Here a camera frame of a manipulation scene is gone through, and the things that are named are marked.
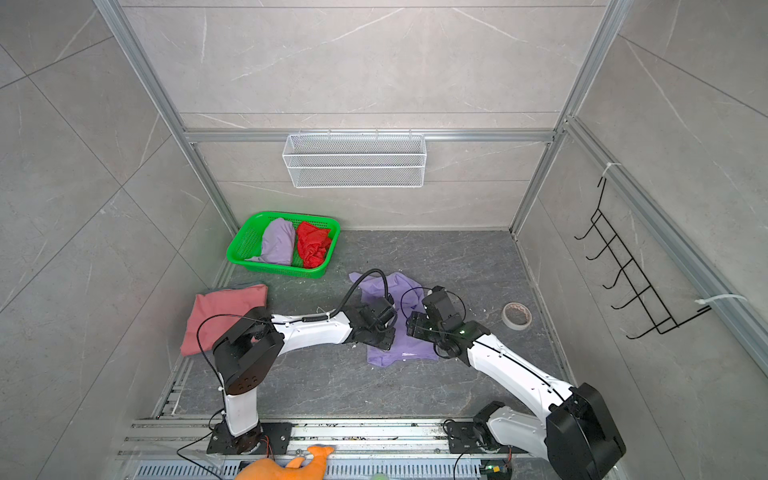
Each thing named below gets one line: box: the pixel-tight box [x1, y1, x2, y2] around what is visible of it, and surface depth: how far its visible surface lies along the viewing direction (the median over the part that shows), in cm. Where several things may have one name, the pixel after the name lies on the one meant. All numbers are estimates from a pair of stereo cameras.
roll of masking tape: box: [502, 302, 533, 331], surface depth 95 cm
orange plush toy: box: [235, 446, 335, 480], surface depth 67 cm
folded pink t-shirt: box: [181, 284, 268, 356], surface depth 94 cm
